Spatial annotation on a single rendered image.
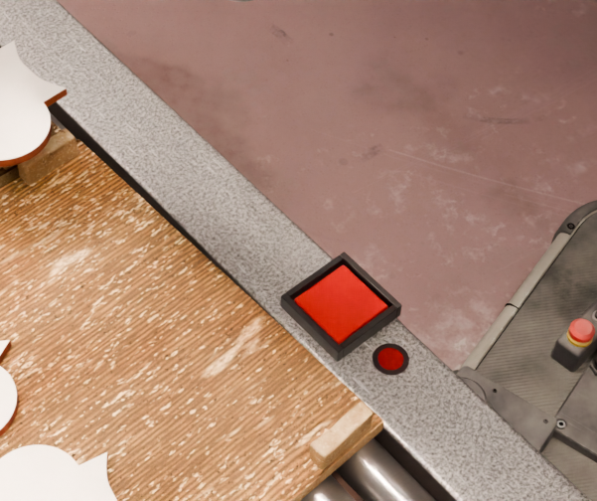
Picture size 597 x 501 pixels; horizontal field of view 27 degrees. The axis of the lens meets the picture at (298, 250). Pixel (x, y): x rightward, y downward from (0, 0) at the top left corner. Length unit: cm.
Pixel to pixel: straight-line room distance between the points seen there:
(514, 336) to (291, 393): 93
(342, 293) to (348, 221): 123
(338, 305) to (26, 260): 28
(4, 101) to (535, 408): 99
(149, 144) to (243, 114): 127
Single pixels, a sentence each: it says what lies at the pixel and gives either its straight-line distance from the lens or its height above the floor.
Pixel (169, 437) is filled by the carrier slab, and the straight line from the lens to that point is 102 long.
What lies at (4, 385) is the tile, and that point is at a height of 95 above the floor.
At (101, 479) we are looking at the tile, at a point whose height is 95.
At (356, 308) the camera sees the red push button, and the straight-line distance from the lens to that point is 109.
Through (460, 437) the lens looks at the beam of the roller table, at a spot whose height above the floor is 91.
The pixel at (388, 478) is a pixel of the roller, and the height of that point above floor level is 92.
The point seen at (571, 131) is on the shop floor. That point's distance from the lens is 254.
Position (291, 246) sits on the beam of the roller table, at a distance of 115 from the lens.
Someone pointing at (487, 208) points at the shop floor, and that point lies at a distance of 238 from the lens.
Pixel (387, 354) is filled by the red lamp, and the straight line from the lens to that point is 109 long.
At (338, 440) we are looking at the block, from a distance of 99.
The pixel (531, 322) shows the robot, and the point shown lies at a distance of 195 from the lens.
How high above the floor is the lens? 184
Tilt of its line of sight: 54 degrees down
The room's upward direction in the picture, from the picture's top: 3 degrees clockwise
